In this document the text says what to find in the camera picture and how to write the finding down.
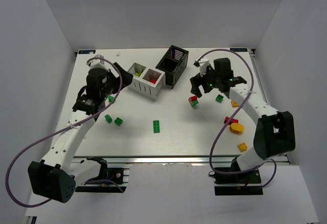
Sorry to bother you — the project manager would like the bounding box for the yellow oval lego piece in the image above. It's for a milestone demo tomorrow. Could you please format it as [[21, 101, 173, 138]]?
[[229, 123, 244, 134]]

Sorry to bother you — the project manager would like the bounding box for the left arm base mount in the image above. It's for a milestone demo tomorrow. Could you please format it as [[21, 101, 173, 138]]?
[[75, 157, 129, 193]]

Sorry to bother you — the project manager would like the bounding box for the green 2x4 lego plate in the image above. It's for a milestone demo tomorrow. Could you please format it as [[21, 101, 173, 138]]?
[[153, 120, 160, 133]]

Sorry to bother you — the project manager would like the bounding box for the blue corner label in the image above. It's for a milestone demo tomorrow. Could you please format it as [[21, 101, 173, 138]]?
[[230, 48, 248, 52], [78, 49, 96, 55]]

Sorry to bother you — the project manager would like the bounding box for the black two-compartment container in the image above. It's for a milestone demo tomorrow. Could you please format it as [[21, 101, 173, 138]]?
[[155, 45, 189, 88]]

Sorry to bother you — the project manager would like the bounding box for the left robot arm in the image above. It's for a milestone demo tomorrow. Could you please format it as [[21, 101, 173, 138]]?
[[28, 63, 133, 203]]

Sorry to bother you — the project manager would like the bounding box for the green 2x2 lego brick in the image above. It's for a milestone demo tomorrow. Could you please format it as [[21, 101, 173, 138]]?
[[114, 117, 123, 126]]

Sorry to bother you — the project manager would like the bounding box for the white two-compartment container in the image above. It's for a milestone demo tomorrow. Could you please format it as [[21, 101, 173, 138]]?
[[128, 63, 166, 100]]

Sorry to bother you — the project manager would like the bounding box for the small green lego brick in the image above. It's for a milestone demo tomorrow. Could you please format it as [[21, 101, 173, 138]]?
[[104, 114, 112, 123]]

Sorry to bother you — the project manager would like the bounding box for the red 2x4 lego brick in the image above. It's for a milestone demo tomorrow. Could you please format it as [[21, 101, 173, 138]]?
[[224, 117, 239, 125]]

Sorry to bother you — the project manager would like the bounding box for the green printed lego brick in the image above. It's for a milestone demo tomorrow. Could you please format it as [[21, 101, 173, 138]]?
[[215, 94, 224, 103]]

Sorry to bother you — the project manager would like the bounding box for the red and green lego stack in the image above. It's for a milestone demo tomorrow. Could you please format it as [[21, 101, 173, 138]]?
[[188, 95, 199, 107]]

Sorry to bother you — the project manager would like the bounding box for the blue corner label right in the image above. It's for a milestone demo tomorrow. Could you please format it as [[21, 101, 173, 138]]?
[[230, 48, 248, 52]]

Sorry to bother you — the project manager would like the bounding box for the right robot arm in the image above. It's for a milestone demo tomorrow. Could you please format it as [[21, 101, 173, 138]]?
[[190, 57, 296, 172]]

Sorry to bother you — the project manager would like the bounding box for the blue corner label left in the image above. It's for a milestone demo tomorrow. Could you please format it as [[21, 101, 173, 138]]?
[[78, 49, 96, 55]]

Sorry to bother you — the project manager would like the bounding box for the orange lego brick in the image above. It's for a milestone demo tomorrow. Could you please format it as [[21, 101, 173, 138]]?
[[231, 101, 240, 107]]

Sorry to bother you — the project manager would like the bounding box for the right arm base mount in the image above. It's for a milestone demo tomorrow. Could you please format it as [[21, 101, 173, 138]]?
[[208, 170, 263, 196]]

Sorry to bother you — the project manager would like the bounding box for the yellow 2x2 lego brick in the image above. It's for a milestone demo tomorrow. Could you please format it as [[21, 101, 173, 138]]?
[[238, 143, 248, 152]]

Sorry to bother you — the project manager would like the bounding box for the green sloped lego brick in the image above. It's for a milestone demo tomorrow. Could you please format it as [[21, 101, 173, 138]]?
[[108, 95, 114, 103]]

